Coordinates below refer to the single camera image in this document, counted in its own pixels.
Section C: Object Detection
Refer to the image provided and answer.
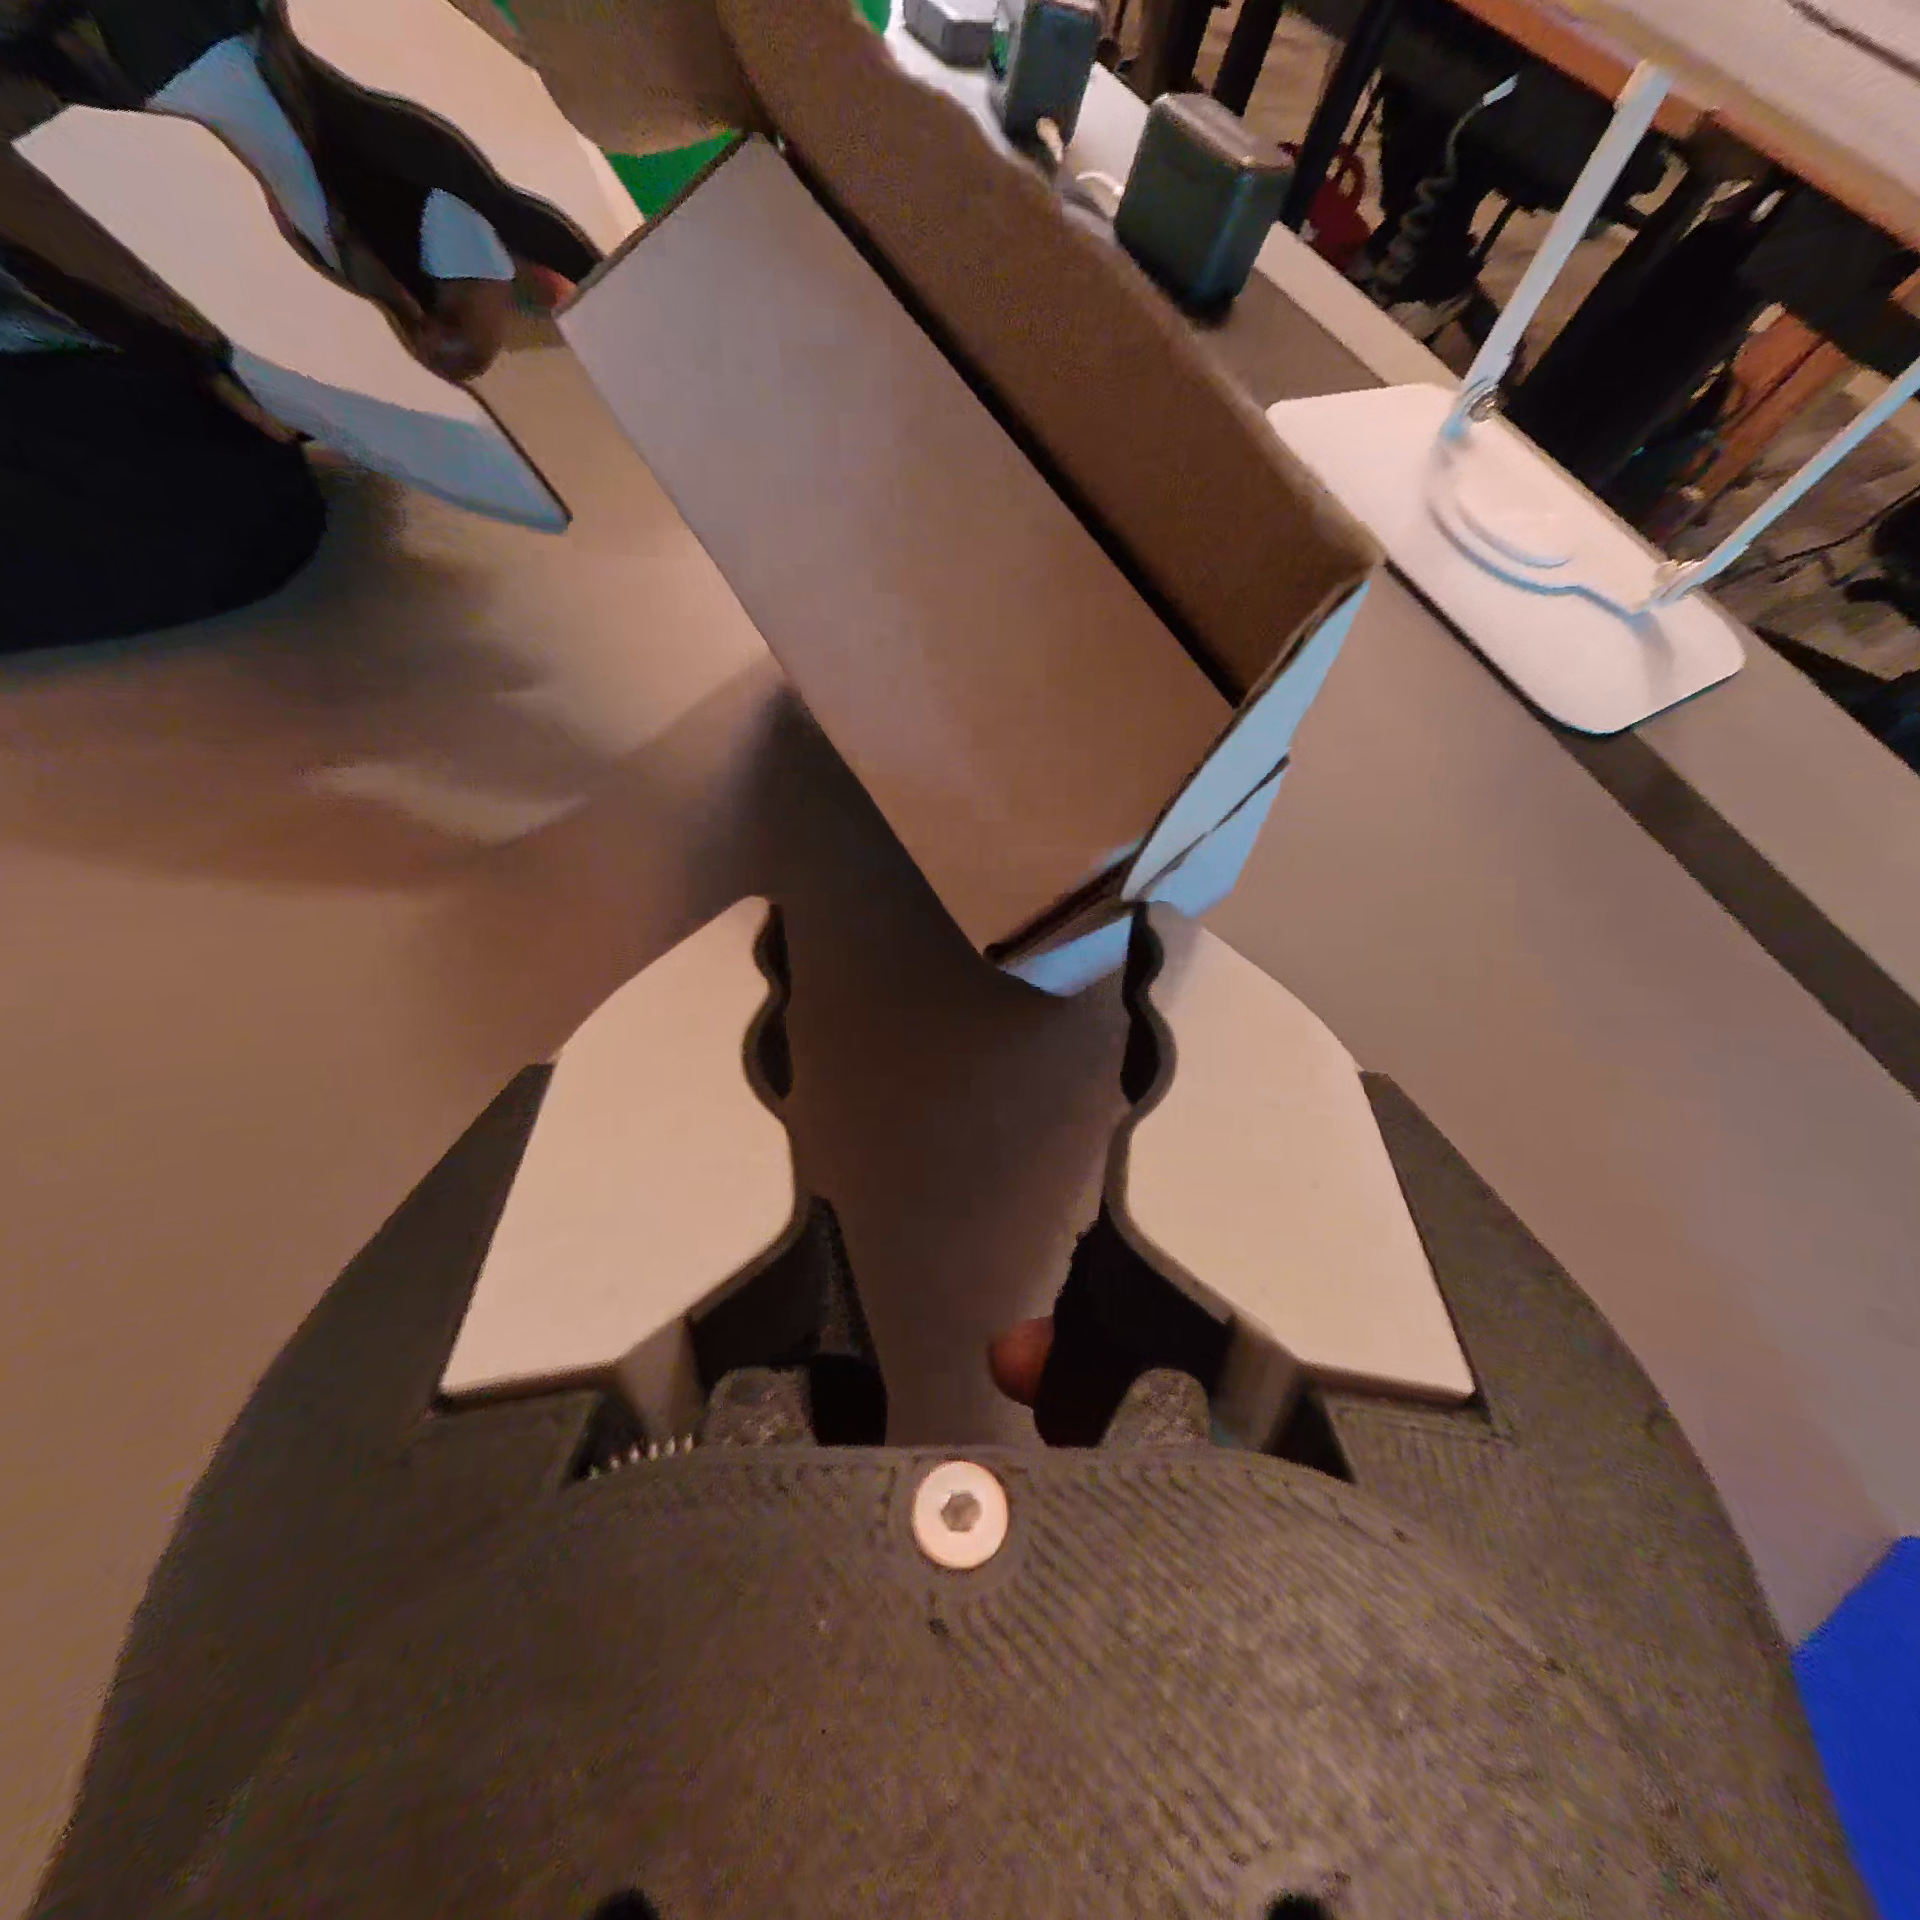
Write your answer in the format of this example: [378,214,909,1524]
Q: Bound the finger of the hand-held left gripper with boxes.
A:
[225,345,577,537]
[148,31,603,330]

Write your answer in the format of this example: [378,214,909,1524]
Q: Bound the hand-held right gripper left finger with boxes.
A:
[437,896,810,1437]

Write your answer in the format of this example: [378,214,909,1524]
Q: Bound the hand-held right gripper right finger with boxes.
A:
[1104,903,1478,1450]

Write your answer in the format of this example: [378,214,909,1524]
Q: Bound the green plastic bin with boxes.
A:
[603,0,898,224]

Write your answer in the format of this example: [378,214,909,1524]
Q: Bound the white cardboard mailer box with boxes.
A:
[0,0,1382,999]

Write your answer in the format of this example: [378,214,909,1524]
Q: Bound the blue plastic bin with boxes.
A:
[1790,1533,1920,1920]

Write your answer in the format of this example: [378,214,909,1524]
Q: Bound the person's left hand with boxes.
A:
[410,260,583,383]

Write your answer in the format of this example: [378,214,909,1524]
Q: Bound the white board stand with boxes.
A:
[1265,60,1920,740]

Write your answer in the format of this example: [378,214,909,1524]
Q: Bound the white cable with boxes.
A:
[1033,116,1129,214]

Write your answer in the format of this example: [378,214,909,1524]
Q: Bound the black coiled cable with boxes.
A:
[1372,142,1470,302]

